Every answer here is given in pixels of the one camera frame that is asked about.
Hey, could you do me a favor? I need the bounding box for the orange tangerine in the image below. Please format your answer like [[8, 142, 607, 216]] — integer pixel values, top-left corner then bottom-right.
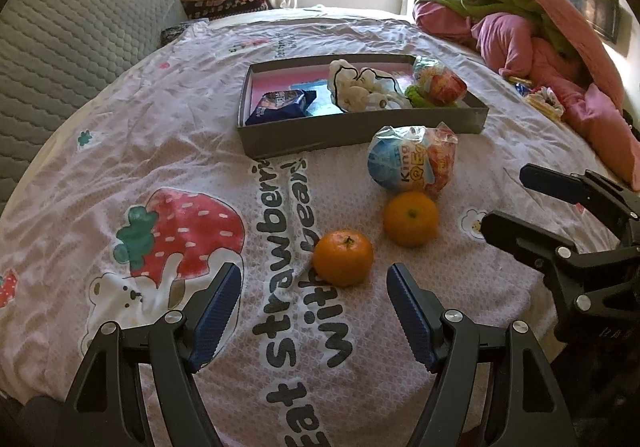
[[383, 191, 439, 249], [312, 229, 373, 288]]

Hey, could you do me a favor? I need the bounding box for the surprise egg snack bag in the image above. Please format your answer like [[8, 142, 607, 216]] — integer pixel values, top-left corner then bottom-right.
[[412, 57, 468, 106]]

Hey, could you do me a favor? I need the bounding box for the cream drawstring pouch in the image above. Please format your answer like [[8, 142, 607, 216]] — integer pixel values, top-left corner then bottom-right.
[[328, 59, 412, 113]]

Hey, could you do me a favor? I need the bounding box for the blue cookie snack pack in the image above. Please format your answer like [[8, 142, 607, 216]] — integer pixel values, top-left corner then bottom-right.
[[245, 89, 317, 125]]

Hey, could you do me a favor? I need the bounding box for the pink crumpled quilt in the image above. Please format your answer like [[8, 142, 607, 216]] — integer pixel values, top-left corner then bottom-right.
[[413, 2, 639, 191]]

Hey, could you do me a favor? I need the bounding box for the yellow floral snack bundle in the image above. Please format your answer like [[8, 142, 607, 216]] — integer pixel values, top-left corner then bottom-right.
[[508, 76, 564, 122]]

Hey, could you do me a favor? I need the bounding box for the strawberry print bed sheet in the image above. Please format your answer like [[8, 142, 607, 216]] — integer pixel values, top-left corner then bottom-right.
[[1, 19, 616, 446]]

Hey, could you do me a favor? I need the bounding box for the pink pillow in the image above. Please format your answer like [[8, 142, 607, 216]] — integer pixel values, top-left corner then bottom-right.
[[534, 0, 625, 111]]

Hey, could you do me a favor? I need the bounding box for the green blanket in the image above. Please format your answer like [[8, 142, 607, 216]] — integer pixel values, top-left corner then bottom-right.
[[414, 0, 577, 58]]

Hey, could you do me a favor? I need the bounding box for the grey shallow cardboard box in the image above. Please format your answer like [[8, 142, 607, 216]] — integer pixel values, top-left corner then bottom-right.
[[238, 55, 488, 159]]

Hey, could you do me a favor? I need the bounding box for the pink and blue book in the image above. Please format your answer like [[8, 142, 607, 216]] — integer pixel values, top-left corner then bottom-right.
[[249, 60, 417, 118]]

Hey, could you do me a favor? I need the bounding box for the grey quilted headboard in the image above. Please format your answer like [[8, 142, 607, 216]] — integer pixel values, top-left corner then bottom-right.
[[1, 0, 186, 202]]

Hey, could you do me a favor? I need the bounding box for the dark wall picture frame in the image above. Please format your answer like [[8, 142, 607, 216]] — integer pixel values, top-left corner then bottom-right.
[[568, 0, 620, 43]]

